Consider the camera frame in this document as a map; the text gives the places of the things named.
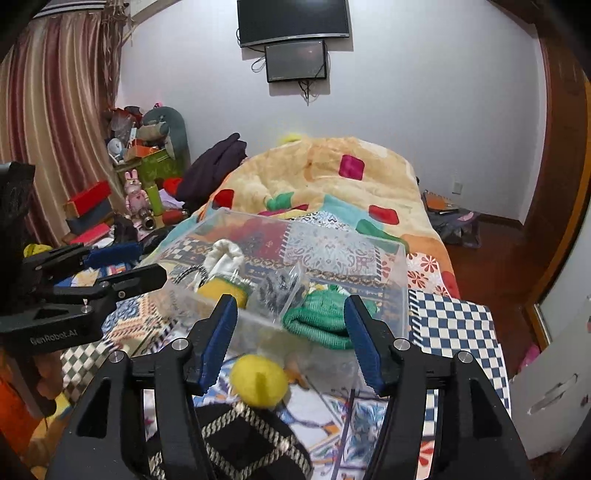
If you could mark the red flat book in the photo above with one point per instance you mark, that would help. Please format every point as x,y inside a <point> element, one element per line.
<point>92,235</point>

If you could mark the yellow fluffy toy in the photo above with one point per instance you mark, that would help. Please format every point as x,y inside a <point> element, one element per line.
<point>293,137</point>

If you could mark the grey bag with papers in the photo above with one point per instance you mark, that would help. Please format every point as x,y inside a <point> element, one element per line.
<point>450,221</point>

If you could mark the clear plastic storage box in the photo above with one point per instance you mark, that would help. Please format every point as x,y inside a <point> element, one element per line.
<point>341,272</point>

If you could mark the red knit hat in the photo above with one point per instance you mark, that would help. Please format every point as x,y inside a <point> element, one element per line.
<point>173,184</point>

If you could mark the white cabinet door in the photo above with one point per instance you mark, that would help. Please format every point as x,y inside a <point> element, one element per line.
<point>554,378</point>

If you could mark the wooden door frame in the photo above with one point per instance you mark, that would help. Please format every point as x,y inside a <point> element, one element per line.
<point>561,161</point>

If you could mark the grey green plush toy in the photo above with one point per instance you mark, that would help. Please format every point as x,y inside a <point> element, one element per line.
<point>173,129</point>

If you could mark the orange cloth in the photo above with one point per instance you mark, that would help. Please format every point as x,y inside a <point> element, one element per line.
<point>14,406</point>

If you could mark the large black television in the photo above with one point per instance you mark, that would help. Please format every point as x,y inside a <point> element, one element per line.
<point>293,21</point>

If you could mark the black white knit in bag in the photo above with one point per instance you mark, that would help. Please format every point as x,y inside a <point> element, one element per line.
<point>277,290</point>

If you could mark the small white fan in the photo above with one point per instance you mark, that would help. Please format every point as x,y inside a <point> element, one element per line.
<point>115,148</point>

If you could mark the yellow plush ball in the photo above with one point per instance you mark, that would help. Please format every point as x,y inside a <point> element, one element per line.
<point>34,249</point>

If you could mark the black cloth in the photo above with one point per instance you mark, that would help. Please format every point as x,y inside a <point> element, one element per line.
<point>123,228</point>

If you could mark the dark purple clothing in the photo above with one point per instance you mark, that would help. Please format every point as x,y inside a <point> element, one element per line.
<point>212,166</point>

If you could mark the yellow knit item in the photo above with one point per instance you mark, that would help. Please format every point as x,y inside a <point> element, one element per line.
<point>221,290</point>

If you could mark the striped red curtain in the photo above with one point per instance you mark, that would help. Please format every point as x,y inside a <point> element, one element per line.
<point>55,115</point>

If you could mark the pink rabbit figure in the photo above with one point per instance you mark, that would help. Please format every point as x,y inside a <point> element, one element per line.
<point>135,194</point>

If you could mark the green knit hat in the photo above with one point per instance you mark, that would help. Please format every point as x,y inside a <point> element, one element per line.
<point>318,318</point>

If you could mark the small black monitor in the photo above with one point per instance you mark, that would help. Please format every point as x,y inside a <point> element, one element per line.
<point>295,60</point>

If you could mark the black knit hat yellow pompom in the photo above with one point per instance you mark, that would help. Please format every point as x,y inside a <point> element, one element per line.
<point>240,441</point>

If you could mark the white wall outlet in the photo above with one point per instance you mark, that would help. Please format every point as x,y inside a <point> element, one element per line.
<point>457,187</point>

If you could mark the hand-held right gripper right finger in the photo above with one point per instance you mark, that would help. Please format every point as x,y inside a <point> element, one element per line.
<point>364,344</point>

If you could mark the red box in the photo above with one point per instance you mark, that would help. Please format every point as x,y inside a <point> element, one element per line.
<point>87,198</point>

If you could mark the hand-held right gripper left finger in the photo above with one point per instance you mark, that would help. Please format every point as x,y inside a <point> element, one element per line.
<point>218,344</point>

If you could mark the green bottle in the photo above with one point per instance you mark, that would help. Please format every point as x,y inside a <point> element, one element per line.
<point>155,201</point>

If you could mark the grey box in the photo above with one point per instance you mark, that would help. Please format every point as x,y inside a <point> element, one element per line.
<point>90,219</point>

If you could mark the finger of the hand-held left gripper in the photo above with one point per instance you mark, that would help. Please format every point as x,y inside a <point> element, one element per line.
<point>134,280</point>
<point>113,254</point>

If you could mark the red cylinder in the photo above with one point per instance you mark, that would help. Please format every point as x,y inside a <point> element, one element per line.
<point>175,217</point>

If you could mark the green cardboard box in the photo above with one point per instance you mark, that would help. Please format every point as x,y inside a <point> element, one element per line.
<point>159,168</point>

